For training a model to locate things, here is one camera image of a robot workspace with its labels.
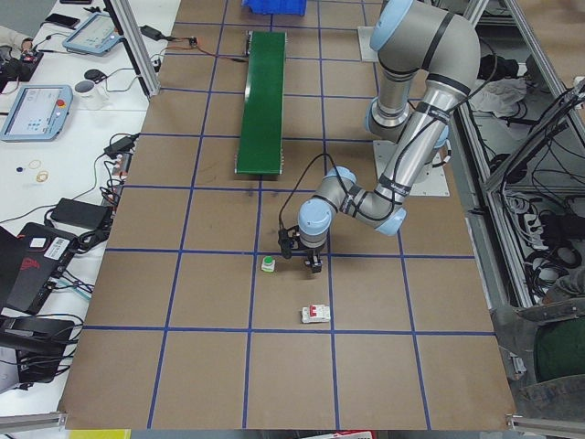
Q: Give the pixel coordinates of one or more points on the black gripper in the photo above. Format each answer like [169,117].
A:
[312,254]

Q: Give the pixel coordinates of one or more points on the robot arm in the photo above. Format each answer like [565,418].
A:
[430,59]

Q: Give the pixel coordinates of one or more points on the white red circuit breaker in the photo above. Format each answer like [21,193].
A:
[315,313]

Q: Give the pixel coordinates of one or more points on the green conveyor belt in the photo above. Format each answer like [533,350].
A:
[260,140]

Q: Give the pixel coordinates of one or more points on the black power adapter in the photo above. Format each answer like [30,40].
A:
[81,214]

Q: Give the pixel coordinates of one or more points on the blue plastic bin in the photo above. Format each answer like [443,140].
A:
[276,7]

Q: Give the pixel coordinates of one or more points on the white mug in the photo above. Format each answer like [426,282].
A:
[90,95]

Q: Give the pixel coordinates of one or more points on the black laptop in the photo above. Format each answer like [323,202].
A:
[31,262]

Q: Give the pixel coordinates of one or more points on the teach pendant tablet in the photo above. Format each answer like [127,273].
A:
[38,113]
[96,36]

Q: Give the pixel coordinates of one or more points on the green push button switch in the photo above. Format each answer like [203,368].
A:
[268,264]

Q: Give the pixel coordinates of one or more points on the aluminium frame post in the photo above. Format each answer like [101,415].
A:
[123,19]

